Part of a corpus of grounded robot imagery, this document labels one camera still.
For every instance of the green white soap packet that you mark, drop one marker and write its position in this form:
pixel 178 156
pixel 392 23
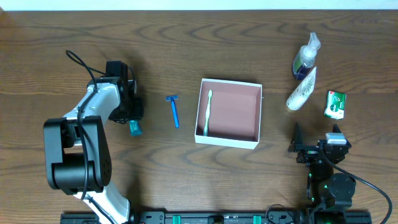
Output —
pixel 335 105

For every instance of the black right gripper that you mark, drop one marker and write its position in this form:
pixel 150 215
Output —
pixel 311 149

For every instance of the green white toothbrush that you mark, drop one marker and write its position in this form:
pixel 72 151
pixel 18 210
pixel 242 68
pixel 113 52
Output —
pixel 207 113

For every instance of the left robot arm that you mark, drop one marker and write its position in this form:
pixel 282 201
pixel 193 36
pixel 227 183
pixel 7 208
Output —
pixel 77 157

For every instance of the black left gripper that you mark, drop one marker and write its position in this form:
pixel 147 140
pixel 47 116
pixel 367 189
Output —
pixel 137 107

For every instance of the blue disposable razor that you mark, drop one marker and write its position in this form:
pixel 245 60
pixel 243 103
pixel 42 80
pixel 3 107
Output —
pixel 172 99

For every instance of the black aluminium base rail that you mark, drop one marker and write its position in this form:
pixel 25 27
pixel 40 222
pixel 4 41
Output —
pixel 249 218

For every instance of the white square cardboard box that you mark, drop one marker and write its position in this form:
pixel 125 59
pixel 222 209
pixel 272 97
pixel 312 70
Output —
pixel 235 118

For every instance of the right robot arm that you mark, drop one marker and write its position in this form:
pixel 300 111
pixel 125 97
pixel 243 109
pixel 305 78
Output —
pixel 330 193

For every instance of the red green toothpaste tube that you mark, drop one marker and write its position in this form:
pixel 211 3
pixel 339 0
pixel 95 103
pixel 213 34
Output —
pixel 135 129

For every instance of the clear blue soap pump bottle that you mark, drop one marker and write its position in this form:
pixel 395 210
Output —
pixel 305 58

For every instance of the white floral lotion tube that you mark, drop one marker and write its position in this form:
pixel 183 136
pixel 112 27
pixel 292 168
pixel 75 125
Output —
pixel 302 93

